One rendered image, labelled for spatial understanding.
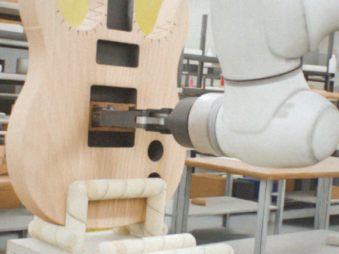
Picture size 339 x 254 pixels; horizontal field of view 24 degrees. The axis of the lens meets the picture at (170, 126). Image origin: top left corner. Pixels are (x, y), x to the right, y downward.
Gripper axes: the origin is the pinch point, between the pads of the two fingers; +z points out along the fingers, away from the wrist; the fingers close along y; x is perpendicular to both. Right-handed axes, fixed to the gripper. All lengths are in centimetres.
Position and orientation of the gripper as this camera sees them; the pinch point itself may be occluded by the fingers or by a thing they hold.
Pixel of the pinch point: (114, 117)
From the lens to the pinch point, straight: 127.3
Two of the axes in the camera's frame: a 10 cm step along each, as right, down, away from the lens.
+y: 7.1, 0.2, 7.0
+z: -7.0, -0.6, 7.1
